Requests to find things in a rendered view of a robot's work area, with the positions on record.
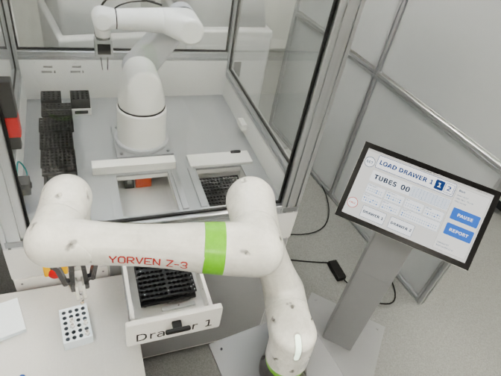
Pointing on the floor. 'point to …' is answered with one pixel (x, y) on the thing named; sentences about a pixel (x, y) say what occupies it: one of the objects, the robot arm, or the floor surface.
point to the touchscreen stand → (359, 307)
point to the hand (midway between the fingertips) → (80, 288)
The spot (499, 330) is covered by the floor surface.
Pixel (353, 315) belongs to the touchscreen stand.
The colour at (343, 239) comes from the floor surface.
